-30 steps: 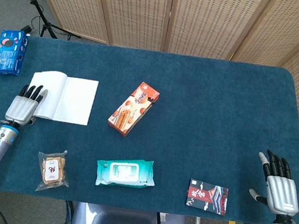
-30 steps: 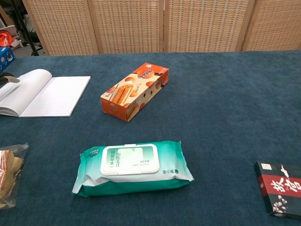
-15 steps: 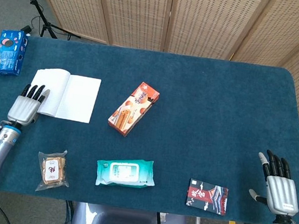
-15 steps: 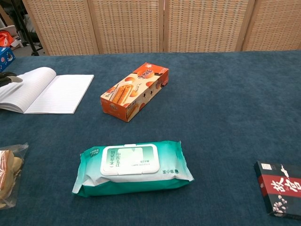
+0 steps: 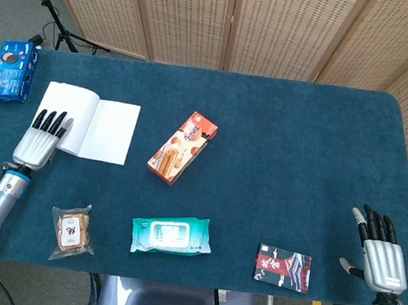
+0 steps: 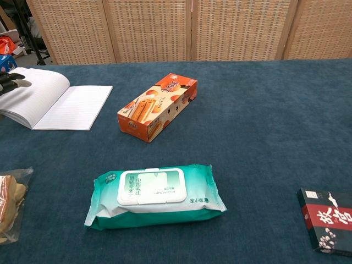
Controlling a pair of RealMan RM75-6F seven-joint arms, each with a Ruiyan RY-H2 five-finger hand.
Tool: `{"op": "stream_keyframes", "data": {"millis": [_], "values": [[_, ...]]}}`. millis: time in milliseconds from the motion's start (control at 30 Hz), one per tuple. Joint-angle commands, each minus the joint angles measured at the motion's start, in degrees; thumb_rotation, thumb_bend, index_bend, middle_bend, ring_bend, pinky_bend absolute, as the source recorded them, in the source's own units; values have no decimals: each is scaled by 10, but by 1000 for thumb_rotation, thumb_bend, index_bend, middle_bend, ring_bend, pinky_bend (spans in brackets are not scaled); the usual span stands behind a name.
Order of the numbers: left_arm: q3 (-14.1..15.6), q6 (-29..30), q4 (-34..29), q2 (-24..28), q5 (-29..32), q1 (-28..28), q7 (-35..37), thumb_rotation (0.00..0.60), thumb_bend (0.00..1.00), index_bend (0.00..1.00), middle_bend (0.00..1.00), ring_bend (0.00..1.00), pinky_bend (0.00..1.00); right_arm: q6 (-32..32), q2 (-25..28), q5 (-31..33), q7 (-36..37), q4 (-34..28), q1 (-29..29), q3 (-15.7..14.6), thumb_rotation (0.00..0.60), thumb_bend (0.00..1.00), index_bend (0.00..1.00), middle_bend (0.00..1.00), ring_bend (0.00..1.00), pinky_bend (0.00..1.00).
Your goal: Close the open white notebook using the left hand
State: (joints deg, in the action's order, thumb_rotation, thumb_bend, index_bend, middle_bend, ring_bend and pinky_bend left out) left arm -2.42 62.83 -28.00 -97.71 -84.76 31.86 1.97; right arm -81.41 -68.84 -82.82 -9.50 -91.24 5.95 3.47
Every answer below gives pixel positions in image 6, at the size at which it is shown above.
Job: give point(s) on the black red calligraphy box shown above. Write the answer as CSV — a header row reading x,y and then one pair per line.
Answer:
x,y
328,220

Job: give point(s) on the orange egg roll snack box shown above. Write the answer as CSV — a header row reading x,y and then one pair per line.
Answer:
x,y
159,105

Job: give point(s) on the clear bag of bread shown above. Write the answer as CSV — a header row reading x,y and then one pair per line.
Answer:
x,y
9,204

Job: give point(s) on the wooden woven folding screen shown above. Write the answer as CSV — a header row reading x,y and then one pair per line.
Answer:
x,y
176,28

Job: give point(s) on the orange white plastic bag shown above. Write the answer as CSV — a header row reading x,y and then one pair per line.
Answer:
x,y
6,45

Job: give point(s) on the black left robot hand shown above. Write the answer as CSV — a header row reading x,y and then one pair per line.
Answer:
x,y
8,82

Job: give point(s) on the white lined notebook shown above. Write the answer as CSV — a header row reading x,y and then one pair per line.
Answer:
x,y
60,105

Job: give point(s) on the green wet wipes pack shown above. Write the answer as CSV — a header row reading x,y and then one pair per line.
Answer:
x,y
154,198

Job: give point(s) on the blue cartoon box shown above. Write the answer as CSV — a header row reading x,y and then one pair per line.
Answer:
x,y
6,62

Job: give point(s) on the black tripod stand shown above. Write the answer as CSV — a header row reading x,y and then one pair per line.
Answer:
x,y
28,30

